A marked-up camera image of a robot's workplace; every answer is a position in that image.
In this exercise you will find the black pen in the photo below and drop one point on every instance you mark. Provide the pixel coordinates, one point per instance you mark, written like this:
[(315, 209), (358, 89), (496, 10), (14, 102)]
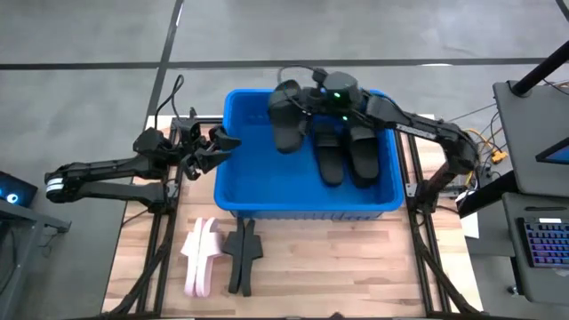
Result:
[(544, 208)]

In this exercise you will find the backlit keyboard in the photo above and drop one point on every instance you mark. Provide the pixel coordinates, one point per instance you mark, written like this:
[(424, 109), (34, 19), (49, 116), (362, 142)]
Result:
[(547, 242)]

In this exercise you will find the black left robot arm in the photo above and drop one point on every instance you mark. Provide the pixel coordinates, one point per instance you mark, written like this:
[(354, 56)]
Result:
[(111, 166)]

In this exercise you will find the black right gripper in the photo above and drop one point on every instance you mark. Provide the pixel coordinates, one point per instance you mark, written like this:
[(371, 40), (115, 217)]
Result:
[(313, 102)]

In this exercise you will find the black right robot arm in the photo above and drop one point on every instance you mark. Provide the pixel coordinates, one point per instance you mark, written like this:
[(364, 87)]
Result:
[(422, 129)]

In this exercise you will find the black computer with blue light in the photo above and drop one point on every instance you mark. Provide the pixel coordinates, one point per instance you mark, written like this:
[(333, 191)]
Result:
[(13, 189)]

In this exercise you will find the black desk support bar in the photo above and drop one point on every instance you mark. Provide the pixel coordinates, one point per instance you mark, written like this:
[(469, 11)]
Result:
[(493, 191)]

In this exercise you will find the white paper sheet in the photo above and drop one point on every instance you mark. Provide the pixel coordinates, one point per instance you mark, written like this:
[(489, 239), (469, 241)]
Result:
[(470, 224)]

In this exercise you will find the blue plastic bin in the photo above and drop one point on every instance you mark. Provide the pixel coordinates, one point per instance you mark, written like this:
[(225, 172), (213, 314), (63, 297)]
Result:
[(266, 178)]

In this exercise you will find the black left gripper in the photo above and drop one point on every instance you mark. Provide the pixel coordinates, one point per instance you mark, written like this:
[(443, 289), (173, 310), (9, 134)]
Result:
[(189, 151)]

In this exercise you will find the silver metal bracket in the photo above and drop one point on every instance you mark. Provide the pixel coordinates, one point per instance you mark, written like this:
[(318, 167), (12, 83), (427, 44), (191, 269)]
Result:
[(411, 189)]

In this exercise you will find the grey metal cart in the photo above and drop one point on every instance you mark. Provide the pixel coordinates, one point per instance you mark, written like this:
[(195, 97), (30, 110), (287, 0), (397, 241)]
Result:
[(26, 231)]

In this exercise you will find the black monitor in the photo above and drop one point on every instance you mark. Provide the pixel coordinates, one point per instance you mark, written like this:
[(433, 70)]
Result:
[(555, 153)]

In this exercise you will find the black stand pole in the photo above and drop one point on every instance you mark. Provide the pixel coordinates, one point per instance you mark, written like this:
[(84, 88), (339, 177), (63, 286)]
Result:
[(538, 71)]

